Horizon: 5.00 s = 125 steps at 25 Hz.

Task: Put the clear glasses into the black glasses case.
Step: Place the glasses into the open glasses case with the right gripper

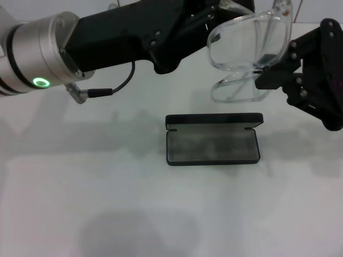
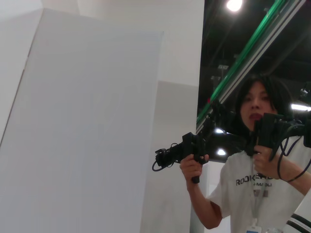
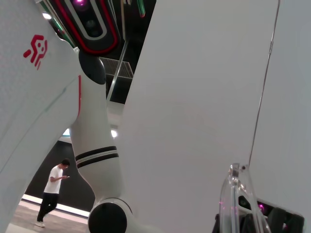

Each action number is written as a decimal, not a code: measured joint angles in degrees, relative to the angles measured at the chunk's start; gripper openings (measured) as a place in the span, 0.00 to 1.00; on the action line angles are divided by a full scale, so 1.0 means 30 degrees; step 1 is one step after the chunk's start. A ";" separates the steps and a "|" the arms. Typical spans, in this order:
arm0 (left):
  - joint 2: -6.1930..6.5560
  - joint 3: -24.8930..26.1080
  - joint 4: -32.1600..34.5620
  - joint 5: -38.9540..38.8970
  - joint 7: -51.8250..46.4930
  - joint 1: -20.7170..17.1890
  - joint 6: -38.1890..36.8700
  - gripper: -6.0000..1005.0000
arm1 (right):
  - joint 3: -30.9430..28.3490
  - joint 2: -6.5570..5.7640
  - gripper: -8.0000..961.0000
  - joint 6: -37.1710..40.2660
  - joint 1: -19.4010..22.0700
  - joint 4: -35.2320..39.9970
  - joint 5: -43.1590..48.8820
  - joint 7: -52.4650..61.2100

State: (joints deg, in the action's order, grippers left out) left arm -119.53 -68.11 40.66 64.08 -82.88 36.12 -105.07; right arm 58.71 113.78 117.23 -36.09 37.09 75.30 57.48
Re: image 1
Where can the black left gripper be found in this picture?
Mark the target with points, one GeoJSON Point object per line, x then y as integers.
{"type": "Point", "coordinates": [115, 40]}

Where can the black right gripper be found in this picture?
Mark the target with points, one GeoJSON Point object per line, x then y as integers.
{"type": "Point", "coordinates": [333, 67]}

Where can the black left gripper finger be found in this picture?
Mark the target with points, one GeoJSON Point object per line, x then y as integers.
{"type": "Point", "coordinates": [241, 5]}

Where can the clear plastic glasses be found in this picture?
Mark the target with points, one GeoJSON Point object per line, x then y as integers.
{"type": "Point", "coordinates": [233, 42]}

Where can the black glasses case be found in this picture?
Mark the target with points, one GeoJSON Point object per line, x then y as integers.
{"type": "Point", "coordinates": [211, 150]}

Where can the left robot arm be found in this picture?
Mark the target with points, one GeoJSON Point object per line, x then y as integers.
{"type": "Point", "coordinates": [29, 59]}

